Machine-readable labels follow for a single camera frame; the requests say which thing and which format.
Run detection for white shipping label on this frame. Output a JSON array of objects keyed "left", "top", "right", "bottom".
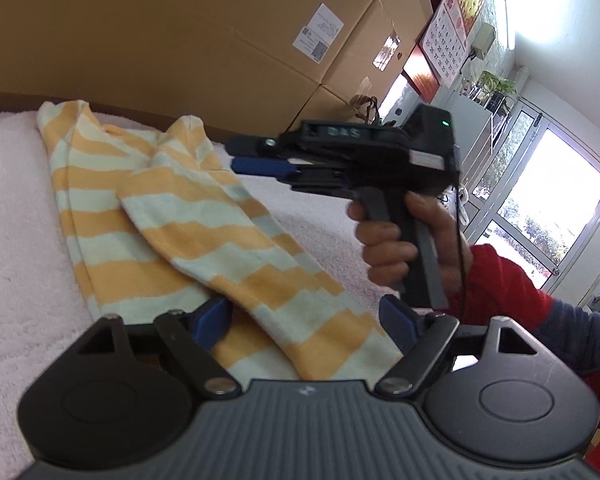
[{"left": 294, "top": 2, "right": 344, "bottom": 63}]

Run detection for clear plastic sticker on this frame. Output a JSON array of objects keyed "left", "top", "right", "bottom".
[{"left": 372, "top": 35, "right": 402, "bottom": 71}]

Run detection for orange striped shirt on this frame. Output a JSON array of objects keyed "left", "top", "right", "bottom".
[{"left": 36, "top": 100, "right": 406, "bottom": 381}]

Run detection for glass door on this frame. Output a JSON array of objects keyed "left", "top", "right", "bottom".
[{"left": 460, "top": 100, "right": 600, "bottom": 306}]

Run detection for person's right hand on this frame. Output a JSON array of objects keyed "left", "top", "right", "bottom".
[{"left": 347, "top": 192, "right": 473, "bottom": 308}]

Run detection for green potted plant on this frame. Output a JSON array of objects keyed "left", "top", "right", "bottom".
[{"left": 462, "top": 70, "right": 518, "bottom": 111}]

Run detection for wall calendar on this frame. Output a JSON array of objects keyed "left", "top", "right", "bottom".
[{"left": 420, "top": 0, "right": 503, "bottom": 81}]

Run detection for white cabinet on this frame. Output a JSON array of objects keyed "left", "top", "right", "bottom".
[{"left": 445, "top": 95, "right": 511, "bottom": 196}]

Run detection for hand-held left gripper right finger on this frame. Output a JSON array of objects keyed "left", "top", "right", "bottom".
[{"left": 375, "top": 295, "right": 556, "bottom": 401}]

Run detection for red feather plant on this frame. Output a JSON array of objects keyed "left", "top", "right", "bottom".
[{"left": 350, "top": 91, "right": 385, "bottom": 126}]

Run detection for person's right forearm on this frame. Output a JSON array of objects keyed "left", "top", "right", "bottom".
[{"left": 452, "top": 242, "right": 600, "bottom": 480}]

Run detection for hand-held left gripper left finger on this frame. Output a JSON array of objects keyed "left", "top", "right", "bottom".
[{"left": 60, "top": 297, "right": 241, "bottom": 401}]

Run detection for large cardboard box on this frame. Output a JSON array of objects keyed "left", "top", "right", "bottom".
[{"left": 0, "top": 0, "right": 401, "bottom": 148}]

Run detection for white wall box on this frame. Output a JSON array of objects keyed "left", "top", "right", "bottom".
[{"left": 470, "top": 22, "right": 496, "bottom": 58}]

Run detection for red plaque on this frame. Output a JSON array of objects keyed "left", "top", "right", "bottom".
[{"left": 402, "top": 42, "right": 443, "bottom": 101}]

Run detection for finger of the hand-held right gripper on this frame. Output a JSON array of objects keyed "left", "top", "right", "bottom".
[
  {"left": 225, "top": 135, "right": 306, "bottom": 158},
  {"left": 230, "top": 156, "right": 301, "bottom": 182}
]

